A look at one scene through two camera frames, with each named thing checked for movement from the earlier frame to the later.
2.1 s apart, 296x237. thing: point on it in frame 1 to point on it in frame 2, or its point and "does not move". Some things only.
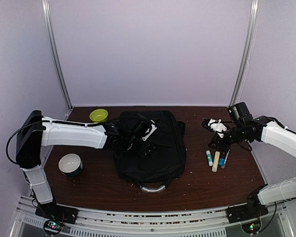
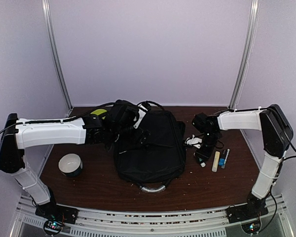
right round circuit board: x=252 y=227 does not move
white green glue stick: x=209 y=158 to x=202 y=164
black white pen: x=223 y=166 does not move
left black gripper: x=145 y=149 to x=144 y=137
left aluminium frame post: x=45 y=6 does not move
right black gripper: x=221 y=146 to x=205 y=155
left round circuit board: x=53 y=227 does not move
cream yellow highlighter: x=215 y=161 does not move
